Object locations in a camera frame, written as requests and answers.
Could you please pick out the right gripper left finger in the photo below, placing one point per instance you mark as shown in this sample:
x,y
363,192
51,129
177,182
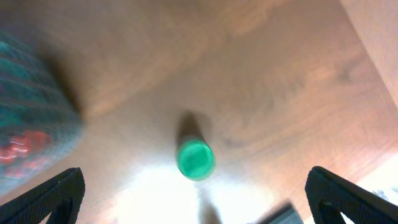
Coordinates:
x,y
58,199

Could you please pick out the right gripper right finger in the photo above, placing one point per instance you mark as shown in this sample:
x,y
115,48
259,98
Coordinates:
x,y
332,197

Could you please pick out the green lidded jar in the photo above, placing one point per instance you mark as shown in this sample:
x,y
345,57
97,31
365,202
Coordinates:
x,y
195,158

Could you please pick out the grey plastic lattice basket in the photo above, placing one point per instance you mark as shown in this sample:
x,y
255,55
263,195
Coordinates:
x,y
39,125

